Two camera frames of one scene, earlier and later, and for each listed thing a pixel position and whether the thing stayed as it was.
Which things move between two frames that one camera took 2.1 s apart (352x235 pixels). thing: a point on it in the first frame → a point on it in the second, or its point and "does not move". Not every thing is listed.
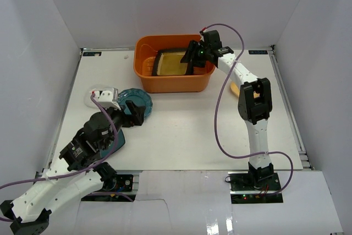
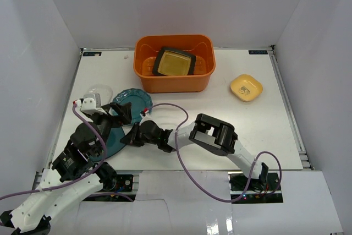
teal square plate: [113, 146] does not move
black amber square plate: [168, 63] does not move
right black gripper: [192, 48] → [130, 138]
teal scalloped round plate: [138, 97] does not move
